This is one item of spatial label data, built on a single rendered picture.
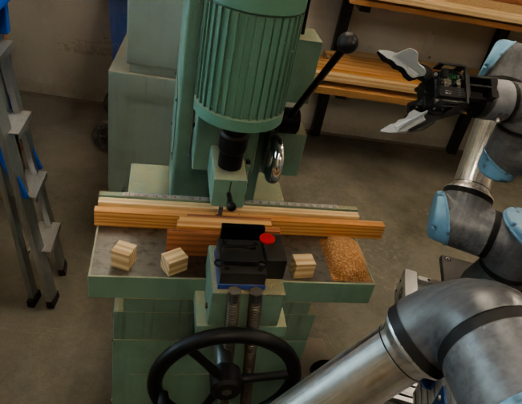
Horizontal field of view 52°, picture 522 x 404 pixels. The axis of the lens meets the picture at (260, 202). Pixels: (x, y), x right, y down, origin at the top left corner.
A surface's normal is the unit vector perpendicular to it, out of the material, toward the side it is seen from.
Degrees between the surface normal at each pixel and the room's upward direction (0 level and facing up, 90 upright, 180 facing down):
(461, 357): 72
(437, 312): 67
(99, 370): 0
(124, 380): 90
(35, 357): 0
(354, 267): 31
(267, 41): 90
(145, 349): 90
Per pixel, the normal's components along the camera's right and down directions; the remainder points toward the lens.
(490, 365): -0.67, -0.54
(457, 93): 0.22, -0.18
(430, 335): -0.93, 0.06
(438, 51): 0.04, 0.59
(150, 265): 0.17, -0.80
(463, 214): -0.14, -0.23
